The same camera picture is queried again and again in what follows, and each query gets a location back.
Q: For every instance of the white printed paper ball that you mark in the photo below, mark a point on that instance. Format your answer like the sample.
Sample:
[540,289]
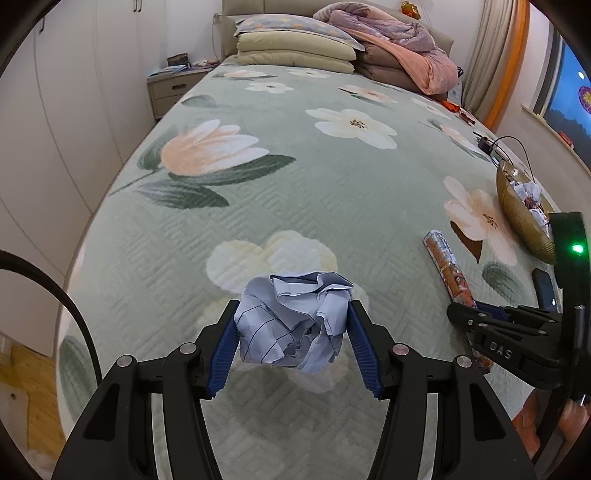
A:
[527,190]

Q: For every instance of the blue-lined paper ball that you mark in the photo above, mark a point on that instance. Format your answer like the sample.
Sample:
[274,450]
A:
[286,318]
[541,217]

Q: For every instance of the orange plush toy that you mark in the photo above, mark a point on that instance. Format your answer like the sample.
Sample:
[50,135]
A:
[409,8]

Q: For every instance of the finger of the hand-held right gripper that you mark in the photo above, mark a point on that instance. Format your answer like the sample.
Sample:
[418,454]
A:
[491,309]
[508,346]

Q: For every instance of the floral pillow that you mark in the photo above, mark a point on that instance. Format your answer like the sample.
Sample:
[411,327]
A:
[286,25]

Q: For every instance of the purple and pink quilt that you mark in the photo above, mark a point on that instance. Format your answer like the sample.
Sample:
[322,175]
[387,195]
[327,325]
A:
[406,41]

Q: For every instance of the small red object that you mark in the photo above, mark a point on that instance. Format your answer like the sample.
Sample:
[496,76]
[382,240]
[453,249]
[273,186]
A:
[566,139]

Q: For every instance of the golden bowl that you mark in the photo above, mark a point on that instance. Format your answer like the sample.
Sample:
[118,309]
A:
[521,230]

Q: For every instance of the beige curtain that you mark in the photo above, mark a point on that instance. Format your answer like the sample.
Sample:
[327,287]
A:
[485,50]

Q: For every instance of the brown folded quilt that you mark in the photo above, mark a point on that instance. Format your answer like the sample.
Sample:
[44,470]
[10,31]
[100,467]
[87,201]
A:
[378,69]

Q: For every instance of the window sill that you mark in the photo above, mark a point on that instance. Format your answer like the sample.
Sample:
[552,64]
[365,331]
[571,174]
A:
[554,134]

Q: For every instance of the small red packet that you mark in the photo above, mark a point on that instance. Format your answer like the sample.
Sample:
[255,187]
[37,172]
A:
[457,110]

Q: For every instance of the window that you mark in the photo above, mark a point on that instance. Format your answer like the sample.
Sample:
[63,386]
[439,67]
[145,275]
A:
[572,87]

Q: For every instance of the long snack packet strip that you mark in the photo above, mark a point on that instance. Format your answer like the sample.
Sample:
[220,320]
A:
[445,263]

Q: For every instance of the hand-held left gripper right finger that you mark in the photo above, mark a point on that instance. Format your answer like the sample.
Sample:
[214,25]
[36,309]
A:
[364,355]

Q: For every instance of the small black device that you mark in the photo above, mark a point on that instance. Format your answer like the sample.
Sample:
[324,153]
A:
[485,144]

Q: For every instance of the orange curtain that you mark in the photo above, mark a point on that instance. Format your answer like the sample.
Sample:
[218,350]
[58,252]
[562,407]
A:
[510,60]

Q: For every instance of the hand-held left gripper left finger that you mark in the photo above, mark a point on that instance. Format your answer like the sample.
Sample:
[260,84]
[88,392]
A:
[220,364]

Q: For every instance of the red snack packet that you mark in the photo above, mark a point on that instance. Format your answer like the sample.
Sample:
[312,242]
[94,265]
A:
[530,203]

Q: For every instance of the green floral blanket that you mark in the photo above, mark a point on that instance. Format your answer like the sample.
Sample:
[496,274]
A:
[323,198]

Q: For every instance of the black flat device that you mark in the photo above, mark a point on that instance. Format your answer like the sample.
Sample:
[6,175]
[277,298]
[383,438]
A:
[547,288]

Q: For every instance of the magazine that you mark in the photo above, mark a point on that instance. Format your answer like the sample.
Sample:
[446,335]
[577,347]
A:
[167,70]

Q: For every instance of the grey nightstand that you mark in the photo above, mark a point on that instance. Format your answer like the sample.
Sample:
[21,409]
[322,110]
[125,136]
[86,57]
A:
[173,92]

